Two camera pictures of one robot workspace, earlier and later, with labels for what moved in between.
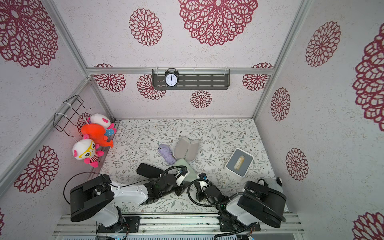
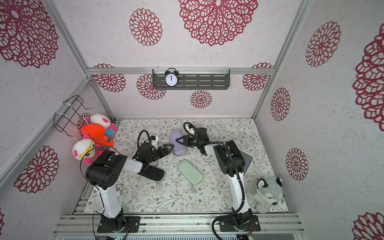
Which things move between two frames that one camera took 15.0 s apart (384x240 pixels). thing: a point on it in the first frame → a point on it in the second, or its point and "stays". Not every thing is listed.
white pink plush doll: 101,119 stays
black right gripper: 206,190 → 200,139
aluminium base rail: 170,224 stays
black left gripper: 181,189 → 166,148
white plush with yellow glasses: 86,148 stays
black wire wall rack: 70,108 stays
